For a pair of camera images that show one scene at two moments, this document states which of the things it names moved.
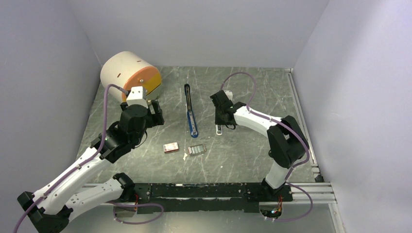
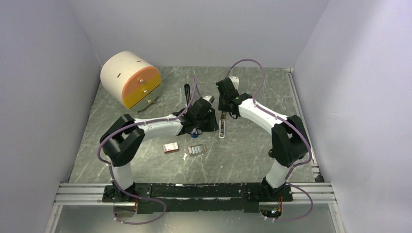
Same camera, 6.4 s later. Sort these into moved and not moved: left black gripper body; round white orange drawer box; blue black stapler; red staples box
Moved: left black gripper body
Not moved: red staples box; blue black stapler; round white orange drawer box
